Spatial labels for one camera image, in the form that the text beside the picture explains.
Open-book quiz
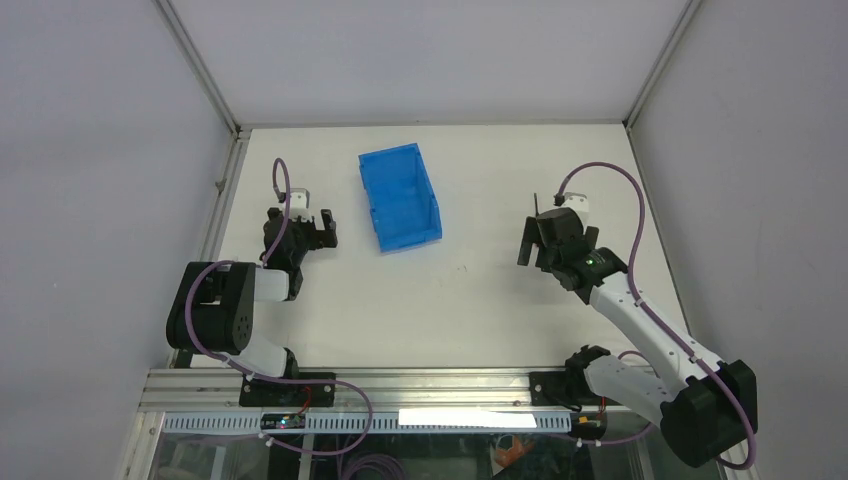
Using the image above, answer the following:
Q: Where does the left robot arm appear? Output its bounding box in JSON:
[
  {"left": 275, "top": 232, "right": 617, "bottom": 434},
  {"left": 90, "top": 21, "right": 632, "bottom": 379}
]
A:
[{"left": 166, "top": 207, "right": 338, "bottom": 406}]

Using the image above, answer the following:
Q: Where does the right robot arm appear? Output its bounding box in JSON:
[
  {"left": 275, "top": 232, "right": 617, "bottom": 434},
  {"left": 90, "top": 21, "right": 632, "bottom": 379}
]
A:
[{"left": 517, "top": 207, "right": 758, "bottom": 467}]

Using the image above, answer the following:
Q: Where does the blue plastic bin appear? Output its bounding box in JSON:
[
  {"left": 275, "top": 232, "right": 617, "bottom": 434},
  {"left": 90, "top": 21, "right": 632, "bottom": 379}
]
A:
[{"left": 358, "top": 143, "right": 443, "bottom": 254}]

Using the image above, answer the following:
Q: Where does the orange object under table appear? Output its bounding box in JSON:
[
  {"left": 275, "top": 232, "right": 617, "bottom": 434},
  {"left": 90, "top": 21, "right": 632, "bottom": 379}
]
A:
[{"left": 491, "top": 434, "right": 535, "bottom": 469}]

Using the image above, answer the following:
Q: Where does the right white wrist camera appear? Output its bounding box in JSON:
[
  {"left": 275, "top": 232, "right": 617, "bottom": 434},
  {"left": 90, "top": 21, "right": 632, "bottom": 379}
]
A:
[{"left": 563, "top": 192, "right": 590, "bottom": 216}]

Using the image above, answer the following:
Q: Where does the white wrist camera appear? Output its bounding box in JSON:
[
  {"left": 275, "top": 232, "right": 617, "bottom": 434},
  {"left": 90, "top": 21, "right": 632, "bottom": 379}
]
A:
[
  {"left": 563, "top": 192, "right": 590, "bottom": 216},
  {"left": 285, "top": 188, "right": 314, "bottom": 222}
]

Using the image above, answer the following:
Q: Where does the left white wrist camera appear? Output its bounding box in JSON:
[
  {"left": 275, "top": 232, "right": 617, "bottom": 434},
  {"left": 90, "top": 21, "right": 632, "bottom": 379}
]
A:
[{"left": 285, "top": 188, "right": 314, "bottom": 222}]

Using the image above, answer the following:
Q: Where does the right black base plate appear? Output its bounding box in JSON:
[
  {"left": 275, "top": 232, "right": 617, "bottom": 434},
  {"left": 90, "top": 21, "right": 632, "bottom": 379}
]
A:
[{"left": 528, "top": 370, "right": 601, "bottom": 411}]

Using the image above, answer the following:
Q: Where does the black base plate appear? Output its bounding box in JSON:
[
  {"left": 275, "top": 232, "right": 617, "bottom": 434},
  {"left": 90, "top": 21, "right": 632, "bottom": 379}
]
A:
[
  {"left": 238, "top": 372, "right": 336, "bottom": 408},
  {"left": 528, "top": 370, "right": 601, "bottom": 411}
]

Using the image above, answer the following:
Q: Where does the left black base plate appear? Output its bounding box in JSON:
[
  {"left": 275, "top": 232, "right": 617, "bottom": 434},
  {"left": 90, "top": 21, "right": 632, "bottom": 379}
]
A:
[{"left": 238, "top": 372, "right": 336, "bottom": 408}]

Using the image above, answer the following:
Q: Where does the aluminium front rail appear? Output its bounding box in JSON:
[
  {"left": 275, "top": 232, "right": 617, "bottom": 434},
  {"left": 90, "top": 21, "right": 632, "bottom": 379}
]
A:
[{"left": 138, "top": 367, "right": 534, "bottom": 412}]

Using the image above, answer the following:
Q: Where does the white slotted cable duct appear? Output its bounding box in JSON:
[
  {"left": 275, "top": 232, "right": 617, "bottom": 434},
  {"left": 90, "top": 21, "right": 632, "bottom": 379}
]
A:
[{"left": 163, "top": 408, "right": 571, "bottom": 436}]

